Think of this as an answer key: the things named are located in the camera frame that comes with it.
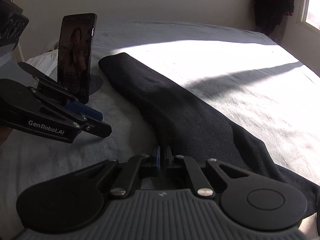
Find metal phone stand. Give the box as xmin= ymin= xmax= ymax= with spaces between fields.
xmin=18 ymin=62 xmax=103 ymax=98

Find window with white frame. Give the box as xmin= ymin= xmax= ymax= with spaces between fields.
xmin=296 ymin=0 xmax=320 ymax=30

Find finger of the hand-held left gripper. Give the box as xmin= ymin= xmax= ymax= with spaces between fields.
xmin=28 ymin=76 xmax=103 ymax=121
xmin=32 ymin=92 xmax=112 ymax=139

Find dark hanging coat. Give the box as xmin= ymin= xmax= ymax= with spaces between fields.
xmin=251 ymin=0 xmax=295 ymax=37

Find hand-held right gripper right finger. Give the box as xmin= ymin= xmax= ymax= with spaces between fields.
xmin=164 ymin=146 xmax=247 ymax=199

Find black fleece-lined pants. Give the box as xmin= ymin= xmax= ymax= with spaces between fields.
xmin=98 ymin=52 xmax=320 ymax=220

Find white cloth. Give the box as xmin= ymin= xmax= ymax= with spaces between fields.
xmin=25 ymin=49 xmax=60 ymax=80

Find dark printed object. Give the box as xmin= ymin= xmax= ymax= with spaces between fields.
xmin=0 ymin=0 xmax=30 ymax=55

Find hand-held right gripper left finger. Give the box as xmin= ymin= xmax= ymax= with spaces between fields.
xmin=75 ymin=145 xmax=161 ymax=198

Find black smartphone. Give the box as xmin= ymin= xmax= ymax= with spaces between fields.
xmin=57 ymin=12 xmax=97 ymax=105

